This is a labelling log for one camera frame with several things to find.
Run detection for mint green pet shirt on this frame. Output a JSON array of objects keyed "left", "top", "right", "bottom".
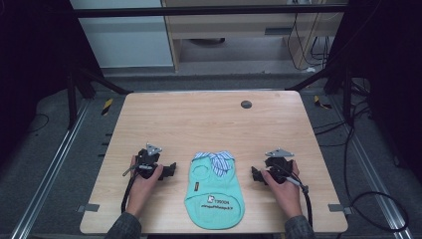
[{"left": 183, "top": 150, "right": 246, "bottom": 231}]

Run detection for grey metal table bracket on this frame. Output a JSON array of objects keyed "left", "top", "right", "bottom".
[
  {"left": 327, "top": 203, "right": 353, "bottom": 216},
  {"left": 76, "top": 202, "right": 101, "bottom": 214}
]

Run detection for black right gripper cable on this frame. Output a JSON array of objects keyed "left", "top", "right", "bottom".
[{"left": 278, "top": 164, "right": 315, "bottom": 228}]

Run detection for black looped floor cable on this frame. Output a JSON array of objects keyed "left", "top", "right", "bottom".
[{"left": 313, "top": 78, "right": 410, "bottom": 233}]

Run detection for person's right hand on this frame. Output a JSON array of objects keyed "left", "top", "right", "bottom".
[{"left": 260, "top": 161, "right": 304, "bottom": 220}]

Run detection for aluminium floor rail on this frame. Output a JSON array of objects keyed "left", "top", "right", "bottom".
[
  {"left": 9, "top": 99, "right": 92, "bottom": 239},
  {"left": 330, "top": 96, "right": 414, "bottom": 239}
]

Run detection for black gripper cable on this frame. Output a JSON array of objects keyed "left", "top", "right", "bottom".
[
  {"left": 278, "top": 164, "right": 315, "bottom": 228},
  {"left": 120, "top": 164, "right": 154, "bottom": 214}
]

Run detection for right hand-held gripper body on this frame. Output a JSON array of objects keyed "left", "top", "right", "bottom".
[{"left": 264, "top": 147, "right": 296, "bottom": 185}]

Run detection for white cabinet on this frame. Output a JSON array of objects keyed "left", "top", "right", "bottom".
[{"left": 69, "top": 0, "right": 176, "bottom": 70}]

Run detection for black horizontal frame bar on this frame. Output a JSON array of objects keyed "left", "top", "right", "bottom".
[{"left": 73, "top": 3, "right": 349, "bottom": 19}]

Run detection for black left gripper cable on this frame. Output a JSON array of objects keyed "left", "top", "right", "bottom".
[{"left": 120, "top": 164, "right": 154, "bottom": 214}]

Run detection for person's left hand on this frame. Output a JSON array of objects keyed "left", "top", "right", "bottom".
[{"left": 125, "top": 154, "right": 164, "bottom": 218}]

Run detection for black metal frame stand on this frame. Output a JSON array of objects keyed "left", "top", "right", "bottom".
[
  {"left": 286, "top": 63, "right": 354, "bottom": 125},
  {"left": 65, "top": 64, "right": 134, "bottom": 131}
]

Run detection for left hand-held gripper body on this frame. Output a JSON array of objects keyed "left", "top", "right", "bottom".
[{"left": 136, "top": 142, "right": 169, "bottom": 181}]

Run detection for light wooden desk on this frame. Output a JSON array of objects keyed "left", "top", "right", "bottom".
[{"left": 160, "top": 0, "right": 346, "bottom": 72}]

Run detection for black curtain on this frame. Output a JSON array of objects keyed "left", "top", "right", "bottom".
[
  {"left": 326, "top": 0, "right": 422, "bottom": 187},
  {"left": 0, "top": 0, "right": 104, "bottom": 167}
]

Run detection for thin black floor cable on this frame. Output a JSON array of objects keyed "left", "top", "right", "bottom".
[{"left": 27, "top": 113, "right": 51, "bottom": 134}]

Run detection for yellow black tape strip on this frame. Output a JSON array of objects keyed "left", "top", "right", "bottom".
[
  {"left": 101, "top": 98, "right": 114, "bottom": 117},
  {"left": 314, "top": 95, "right": 333, "bottom": 111}
]

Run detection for hanging black cables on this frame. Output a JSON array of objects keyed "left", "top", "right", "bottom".
[{"left": 286, "top": 12, "right": 333, "bottom": 73}]

